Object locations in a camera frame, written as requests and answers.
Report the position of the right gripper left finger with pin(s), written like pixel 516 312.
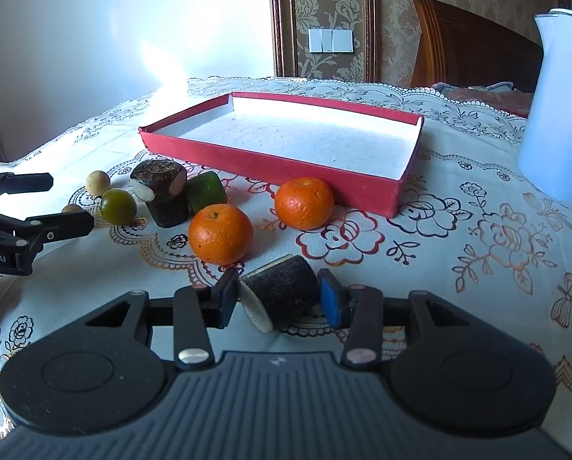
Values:
pixel 195 309

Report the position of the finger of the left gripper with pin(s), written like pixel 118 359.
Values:
pixel 12 183
pixel 16 233

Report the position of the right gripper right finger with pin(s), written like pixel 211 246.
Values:
pixel 360 310

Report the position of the tan longan fruit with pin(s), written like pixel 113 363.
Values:
pixel 97 183
pixel 72 208

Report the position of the orange mandarin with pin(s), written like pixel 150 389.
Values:
pixel 304 203
pixel 220 234

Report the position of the green tomato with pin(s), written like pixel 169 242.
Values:
pixel 118 207

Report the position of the green cucumber chunk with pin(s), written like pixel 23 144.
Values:
pixel 203 190

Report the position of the dark sugarcane piece tall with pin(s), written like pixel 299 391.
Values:
pixel 160 184

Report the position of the floral lace tablecloth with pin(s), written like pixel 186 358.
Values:
pixel 469 227

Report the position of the red shallow cardboard tray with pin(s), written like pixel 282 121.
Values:
pixel 363 152

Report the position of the light blue electric kettle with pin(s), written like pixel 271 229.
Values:
pixel 545 154

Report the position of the bedding pile on bed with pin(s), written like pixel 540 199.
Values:
pixel 502 96

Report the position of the wooden bed headboard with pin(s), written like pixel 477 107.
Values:
pixel 463 49

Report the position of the white wall switch panel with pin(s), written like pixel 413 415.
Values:
pixel 322 40

